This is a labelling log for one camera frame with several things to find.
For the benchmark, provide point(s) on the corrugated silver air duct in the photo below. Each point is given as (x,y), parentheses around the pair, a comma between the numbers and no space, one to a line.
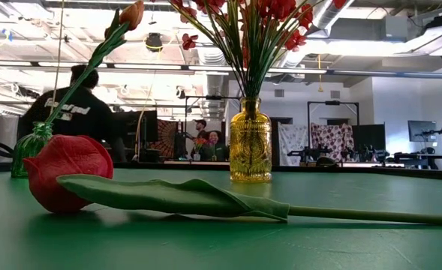
(216,88)

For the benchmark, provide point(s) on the black gantry frame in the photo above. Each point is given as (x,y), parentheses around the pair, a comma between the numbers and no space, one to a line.
(332,102)
(205,97)

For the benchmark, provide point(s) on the yellow glass vase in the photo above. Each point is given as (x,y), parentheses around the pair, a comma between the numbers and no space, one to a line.
(250,150)

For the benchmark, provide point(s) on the smooth silver air duct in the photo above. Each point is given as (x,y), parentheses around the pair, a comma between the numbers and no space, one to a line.
(327,15)

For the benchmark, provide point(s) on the floral patterned cloth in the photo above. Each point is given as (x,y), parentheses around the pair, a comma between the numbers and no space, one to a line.
(333,140)

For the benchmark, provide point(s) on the grey curtain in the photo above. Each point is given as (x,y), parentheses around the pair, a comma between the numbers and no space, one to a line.
(3,127)

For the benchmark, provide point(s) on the distant desk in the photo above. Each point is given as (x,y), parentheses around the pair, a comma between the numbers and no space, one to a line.
(419,155)

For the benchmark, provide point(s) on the long ceiling light rail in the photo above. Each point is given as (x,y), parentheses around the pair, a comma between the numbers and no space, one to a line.
(149,66)

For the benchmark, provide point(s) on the distant flower bouquet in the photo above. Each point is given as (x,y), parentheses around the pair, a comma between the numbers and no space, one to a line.
(199,143)

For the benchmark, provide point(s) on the red artificial tulip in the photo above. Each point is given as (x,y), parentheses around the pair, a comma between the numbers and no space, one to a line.
(63,161)

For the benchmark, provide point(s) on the person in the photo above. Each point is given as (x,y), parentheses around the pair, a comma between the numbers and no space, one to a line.
(201,127)
(78,116)
(216,148)

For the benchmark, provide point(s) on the mandala tapestry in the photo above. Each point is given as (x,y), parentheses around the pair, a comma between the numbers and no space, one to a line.
(166,137)

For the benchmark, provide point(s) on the small white vase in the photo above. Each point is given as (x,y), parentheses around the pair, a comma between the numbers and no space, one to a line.
(196,156)

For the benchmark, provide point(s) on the red small-flower bunch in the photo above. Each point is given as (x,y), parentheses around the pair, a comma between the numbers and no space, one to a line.
(190,41)
(295,40)

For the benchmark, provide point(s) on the white patterned cloth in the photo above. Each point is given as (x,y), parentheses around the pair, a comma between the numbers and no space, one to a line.
(292,138)

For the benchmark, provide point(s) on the black ceiling dome camera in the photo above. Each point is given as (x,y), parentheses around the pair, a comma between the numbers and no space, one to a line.
(154,42)

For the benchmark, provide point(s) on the black partition panel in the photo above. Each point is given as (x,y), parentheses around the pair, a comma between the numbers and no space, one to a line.
(368,137)

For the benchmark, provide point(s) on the green table mat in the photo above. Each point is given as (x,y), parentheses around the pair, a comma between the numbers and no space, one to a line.
(318,247)

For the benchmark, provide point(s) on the green glass vase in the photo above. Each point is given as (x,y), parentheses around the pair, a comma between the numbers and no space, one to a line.
(27,150)

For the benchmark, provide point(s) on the dark desk monitor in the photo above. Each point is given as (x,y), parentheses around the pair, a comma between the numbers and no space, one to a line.
(422,130)

